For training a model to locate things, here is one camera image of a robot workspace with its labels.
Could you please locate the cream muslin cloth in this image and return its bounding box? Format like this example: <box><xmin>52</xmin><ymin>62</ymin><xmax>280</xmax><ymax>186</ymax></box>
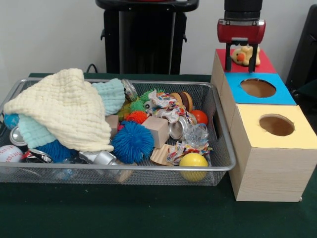
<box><xmin>3</xmin><ymin>68</ymin><xmax>114</xmax><ymax>152</ymax></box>

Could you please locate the shallow clear mesh bin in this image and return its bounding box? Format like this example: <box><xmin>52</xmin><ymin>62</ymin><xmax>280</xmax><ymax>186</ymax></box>
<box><xmin>0</xmin><ymin>77</ymin><xmax>236</xmax><ymax>187</ymax></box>

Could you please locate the yellow ball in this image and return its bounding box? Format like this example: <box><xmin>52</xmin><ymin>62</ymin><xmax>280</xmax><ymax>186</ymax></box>
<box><xmin>179</xmin><ymin>153</ymin><xmax>209</xmax><ymax>181</ymax></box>

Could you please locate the black stand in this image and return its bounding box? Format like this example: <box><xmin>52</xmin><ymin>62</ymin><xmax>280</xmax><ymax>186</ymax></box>
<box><xmin>286</xmin><ymin>4</ymin><xmax>317</xmax><ymax>100</ymax></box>

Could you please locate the white baseball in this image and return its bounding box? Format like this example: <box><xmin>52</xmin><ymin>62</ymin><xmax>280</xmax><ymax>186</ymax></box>
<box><xmin>0</xmin><ymin>145</ymin><xmax>23</xmax><ymax>163</ymax></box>

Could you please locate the silver plastic toy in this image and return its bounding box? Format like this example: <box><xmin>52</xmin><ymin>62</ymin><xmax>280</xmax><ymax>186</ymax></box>
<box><xmin>78</xmin><ymin>150</ymin><xmax>118</xmax><ymax>166</ymax></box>

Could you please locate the red-orange ball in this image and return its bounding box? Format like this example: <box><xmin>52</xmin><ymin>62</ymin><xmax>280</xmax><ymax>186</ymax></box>
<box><xmin>190</xmin><ymin>109</ymin><xmax>209</xmax><ymax>125</ymax></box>

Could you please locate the mint green cloth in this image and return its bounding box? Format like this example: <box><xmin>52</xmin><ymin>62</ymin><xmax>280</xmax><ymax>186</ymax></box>
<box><xmin>18</xmin><ymin>78</ymin><xmax>125</xmax><ymax>149</ymax></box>

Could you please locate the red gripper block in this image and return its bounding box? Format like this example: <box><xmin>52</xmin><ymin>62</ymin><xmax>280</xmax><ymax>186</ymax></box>
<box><xmin>217</xmin><ymin>22</ymin><xmax>267</xmax><ymax>73</ymax></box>

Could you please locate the wooden three-hole sorting box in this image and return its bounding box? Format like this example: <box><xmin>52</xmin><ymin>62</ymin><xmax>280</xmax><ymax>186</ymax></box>
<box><xmin>211</xmin><ymin>48</ymin><xmax>317</xmax><ymax>203</ymax></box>

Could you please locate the dark green tablecloth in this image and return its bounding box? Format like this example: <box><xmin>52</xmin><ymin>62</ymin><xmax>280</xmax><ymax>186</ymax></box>
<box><xmin>0</xmin><ymin>72</ymin><xmax>317</xmax><ymax>238</ymax></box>
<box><xmin>297</xmin><ymin>78</ymin><xmax>317</xmax><ymax>100</ymax></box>

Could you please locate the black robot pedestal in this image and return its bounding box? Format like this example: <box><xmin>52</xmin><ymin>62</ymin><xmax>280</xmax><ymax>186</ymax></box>
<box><xmin>95</xmin><ymin>0</ymin><xmax>200</xmax><ymax>75</ymax></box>

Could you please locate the blue spiky ball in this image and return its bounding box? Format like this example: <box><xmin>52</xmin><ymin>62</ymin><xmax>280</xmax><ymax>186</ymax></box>
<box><xmin>111</xmin><ymin>120</ymin><xmax>155</xmax><ymax>164</ymax></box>
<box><xmin>37</xmin><ymin>139</ymin><xmax>78</xmax><ymax>164</ymax></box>

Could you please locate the black looped cable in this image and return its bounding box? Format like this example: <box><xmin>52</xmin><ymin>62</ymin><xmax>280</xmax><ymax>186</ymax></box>
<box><xmin>86</xmin><ymin>63</ymin><xmax>100</xmax><ymax>74</ymax></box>

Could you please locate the brown striped burger toy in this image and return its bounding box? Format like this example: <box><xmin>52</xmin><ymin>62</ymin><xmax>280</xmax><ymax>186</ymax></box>
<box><xmin>169</xmin><ymin>91</ymin><xmax>193</xmax><ymax>111</ymax></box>

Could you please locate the blue globe ball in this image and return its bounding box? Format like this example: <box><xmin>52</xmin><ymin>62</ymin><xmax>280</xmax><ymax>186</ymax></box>
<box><xmin>3</xmin><ymin>113</ymin><xmax>20</xmax><ymax>130</ymax></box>

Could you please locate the yellow duck plush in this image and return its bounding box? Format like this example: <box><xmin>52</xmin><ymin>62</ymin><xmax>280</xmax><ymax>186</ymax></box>
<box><xmin>232</xmin><ymin>45</ymin><xmax>262</xmax><ymax>67</ymax></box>

